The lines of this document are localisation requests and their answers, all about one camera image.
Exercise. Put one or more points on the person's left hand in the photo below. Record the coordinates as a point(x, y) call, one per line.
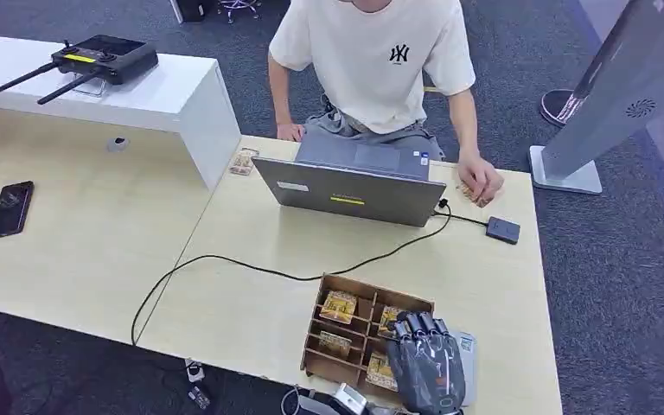
point(481, 174)

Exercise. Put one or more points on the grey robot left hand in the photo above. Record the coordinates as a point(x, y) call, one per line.
point(423, 366)

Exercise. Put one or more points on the person's right hand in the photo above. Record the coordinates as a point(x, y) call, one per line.
point(290, 132)

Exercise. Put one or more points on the card stack with gold print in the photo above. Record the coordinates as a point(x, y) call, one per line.
point(466, 192)

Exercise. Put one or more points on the grey flat device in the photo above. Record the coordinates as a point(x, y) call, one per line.
point(469, 366)

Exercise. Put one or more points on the card stack in clear wrap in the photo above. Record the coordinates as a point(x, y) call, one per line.
point(244, 161)

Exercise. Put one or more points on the black external drive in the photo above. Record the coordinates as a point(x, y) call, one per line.
point(503, 230)

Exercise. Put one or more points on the wooden card box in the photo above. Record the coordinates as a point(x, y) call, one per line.
point(360, 343)

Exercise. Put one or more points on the grey laptop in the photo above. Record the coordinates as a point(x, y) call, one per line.
point(355, 192)

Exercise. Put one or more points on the black round floor base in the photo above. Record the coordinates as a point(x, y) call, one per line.
point(555, 106)

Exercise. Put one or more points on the person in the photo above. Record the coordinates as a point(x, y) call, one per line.
point(372, 63)

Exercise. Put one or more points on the chrome chair base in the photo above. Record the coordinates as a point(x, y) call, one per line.
point(239, 7)

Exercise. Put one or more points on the white desk riser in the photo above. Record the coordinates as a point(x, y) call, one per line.
point(154, 97)

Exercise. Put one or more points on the silver floor stand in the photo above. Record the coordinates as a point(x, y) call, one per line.
point(612, 97)

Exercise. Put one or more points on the black box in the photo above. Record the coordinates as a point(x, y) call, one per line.
point(191, 8)

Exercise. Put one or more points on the grey round desk grommet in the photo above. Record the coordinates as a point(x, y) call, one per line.
point(118, 144)

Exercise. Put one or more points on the black remote controller with antennas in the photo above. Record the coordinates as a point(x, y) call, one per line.
point(105, 57)

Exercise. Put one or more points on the black smartphone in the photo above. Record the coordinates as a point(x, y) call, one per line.
point(10, 209)

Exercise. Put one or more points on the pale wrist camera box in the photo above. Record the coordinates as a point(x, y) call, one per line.
point(350, 399)

